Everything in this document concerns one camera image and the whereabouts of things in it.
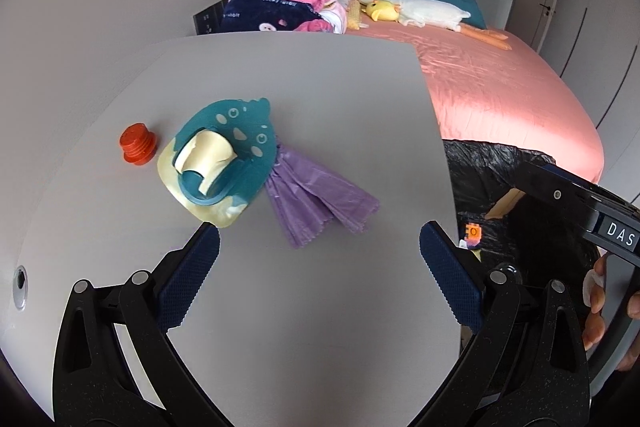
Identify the orange threaded cap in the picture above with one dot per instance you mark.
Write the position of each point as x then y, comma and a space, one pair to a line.
138, 144

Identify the pink bed sheet mattress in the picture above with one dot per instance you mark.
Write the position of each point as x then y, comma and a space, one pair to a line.
512, 97

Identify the yellow spotted plush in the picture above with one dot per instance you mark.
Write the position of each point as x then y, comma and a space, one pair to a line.
353, 14

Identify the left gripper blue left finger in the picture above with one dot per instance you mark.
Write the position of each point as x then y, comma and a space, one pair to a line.
181, 274

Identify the desk cable grommet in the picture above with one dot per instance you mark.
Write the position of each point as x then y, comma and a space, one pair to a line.
20, 288

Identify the pink puzzle cube toy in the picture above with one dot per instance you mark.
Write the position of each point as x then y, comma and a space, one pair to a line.
472, 237

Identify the purple plastic bag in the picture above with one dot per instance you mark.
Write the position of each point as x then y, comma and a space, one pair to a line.
306, 196

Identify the yellow duck plush toy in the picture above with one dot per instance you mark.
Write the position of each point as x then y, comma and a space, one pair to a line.
382, 11

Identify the black wall socket panel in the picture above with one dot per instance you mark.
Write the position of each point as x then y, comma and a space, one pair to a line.
208, 21

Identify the person right hand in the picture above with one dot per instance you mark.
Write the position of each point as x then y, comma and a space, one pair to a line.
595, 326

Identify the white goose plush toy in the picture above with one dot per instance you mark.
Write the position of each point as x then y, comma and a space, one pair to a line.
421, 13

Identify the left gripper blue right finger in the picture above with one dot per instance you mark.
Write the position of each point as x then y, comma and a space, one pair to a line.
454, 272

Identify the navy blue printed garment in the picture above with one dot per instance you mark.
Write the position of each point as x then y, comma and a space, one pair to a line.
271, 15

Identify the black trash bag bin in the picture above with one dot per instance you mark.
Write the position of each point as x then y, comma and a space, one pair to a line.
481, 173

